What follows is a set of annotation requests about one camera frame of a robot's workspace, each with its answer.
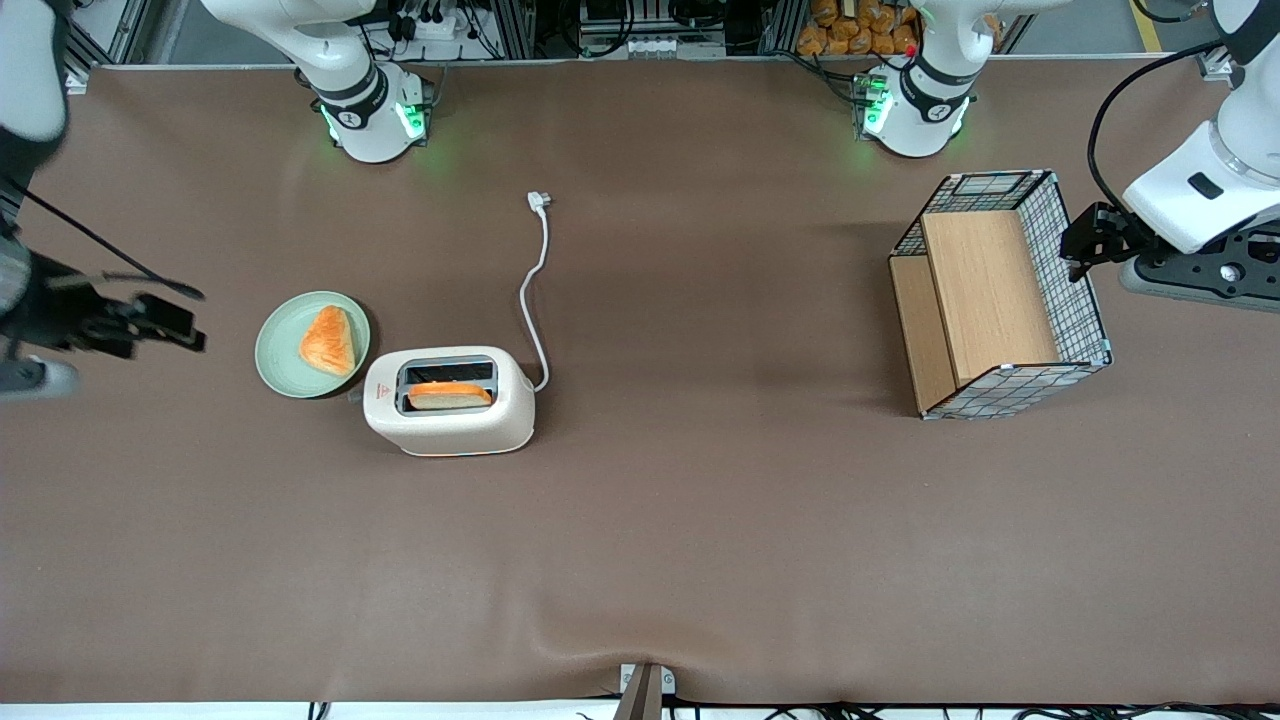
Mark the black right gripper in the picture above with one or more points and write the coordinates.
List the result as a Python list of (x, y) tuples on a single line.
[(52, 315)]

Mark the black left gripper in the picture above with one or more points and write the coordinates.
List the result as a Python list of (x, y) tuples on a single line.
[(1112, 233)]

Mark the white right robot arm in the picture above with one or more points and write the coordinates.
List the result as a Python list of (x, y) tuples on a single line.
[(368, 120)]

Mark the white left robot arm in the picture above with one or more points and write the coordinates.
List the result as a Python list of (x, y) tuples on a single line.
[(915, 120)]

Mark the white two-slot toaster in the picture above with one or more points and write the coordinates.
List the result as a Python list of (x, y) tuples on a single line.
[(450, 430)]

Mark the green round plate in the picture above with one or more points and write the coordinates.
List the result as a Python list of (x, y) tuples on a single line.
[(280, 350)]

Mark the triangular toasted bread slice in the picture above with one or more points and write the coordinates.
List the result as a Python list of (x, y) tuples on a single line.
[(330, 345)]

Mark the bread slice with brown crust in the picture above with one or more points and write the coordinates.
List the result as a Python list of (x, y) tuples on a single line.
[(450, 397)]

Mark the pile of orange bread rolls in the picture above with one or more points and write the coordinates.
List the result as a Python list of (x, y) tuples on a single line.
[(850, 35)]

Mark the white power strip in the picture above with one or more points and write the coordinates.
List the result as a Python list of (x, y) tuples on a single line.
[(432, 25)]

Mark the brown table mat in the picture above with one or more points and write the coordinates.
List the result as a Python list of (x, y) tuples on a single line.
[(700, 520)]

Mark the black electronics box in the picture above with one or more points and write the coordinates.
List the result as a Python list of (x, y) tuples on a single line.
[(650, 20)]

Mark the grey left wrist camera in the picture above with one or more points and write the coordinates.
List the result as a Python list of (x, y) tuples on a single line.
[(1200, 273)]

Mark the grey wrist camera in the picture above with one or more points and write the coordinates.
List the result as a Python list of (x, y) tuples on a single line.
[(1200, 273), (35, 380)]

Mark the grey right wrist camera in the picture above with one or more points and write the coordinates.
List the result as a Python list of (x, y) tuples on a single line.
[(35, 380)]

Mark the aluminium frame profile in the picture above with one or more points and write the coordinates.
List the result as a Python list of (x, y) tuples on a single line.
[(110, 25)]

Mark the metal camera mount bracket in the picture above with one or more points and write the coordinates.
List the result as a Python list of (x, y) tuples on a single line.
[(645, 700)]

